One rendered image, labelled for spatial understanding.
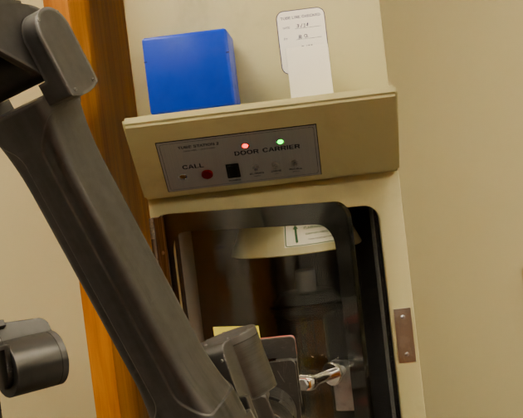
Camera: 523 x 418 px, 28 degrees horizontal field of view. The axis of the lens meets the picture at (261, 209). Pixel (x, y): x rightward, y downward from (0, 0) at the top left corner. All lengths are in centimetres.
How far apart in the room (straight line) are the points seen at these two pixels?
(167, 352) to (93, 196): 14
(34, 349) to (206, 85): 37
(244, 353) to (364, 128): 41
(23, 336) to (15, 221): 76
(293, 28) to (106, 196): 56
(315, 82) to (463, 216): 60
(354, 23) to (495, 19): 50
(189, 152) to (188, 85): 8
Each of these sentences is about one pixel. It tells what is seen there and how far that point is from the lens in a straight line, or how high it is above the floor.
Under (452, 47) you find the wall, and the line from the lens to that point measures 177.
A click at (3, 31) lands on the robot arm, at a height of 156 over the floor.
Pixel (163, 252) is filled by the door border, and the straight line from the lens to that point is 132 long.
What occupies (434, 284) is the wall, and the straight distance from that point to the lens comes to 178.
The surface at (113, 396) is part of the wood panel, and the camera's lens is 129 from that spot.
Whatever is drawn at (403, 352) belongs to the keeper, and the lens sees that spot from 135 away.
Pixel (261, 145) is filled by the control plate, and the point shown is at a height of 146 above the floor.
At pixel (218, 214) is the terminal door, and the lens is 124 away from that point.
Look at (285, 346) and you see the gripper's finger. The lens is 105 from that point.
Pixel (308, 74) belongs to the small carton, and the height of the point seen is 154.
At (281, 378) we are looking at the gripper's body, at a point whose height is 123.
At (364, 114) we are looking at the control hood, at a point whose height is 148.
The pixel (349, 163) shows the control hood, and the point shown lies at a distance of 128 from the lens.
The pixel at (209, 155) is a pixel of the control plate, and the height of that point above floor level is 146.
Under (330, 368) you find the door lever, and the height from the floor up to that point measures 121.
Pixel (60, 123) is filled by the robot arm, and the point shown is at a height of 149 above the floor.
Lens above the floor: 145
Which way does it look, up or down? 3 degrees down
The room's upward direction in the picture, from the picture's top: 7 degrees counter-clockwise
